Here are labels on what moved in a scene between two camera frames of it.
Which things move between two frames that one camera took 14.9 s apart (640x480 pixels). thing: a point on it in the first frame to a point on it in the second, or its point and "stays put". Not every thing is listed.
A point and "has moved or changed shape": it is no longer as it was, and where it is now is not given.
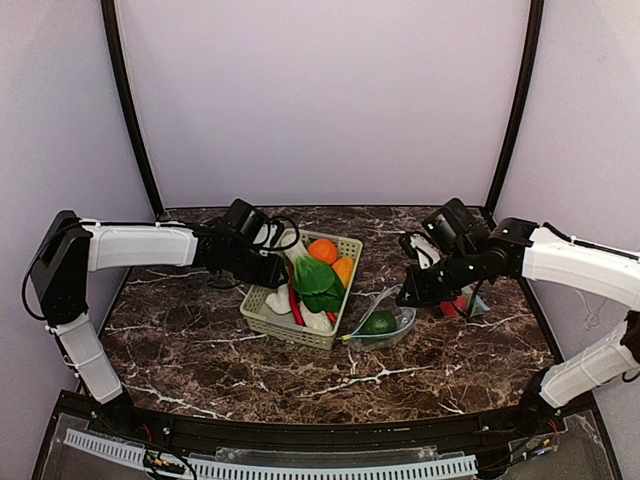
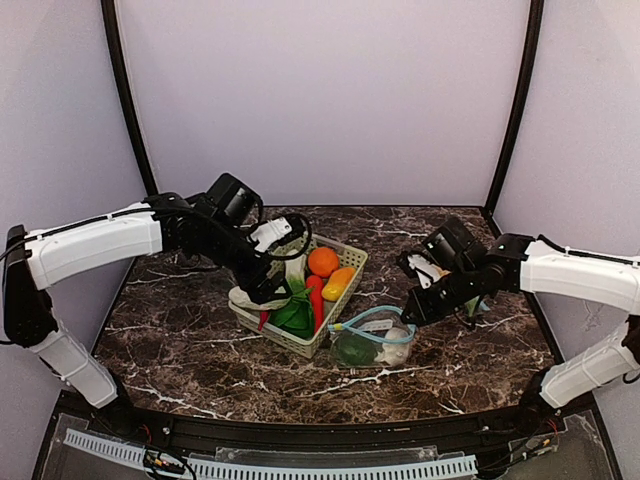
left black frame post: x=112 y=29 stays put
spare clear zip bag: x=385 y=321 has moved or changed shape
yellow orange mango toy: x=344 y=268 to x=338 y=283
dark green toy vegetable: x=380 y=322 to x=352 y=349
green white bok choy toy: x=317 y=283 to x=295 y=314
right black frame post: x=532 y=56 stays put
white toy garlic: x=280 y=301 has moved or changed shape
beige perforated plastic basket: x=259 y=318 has moved or changed shape
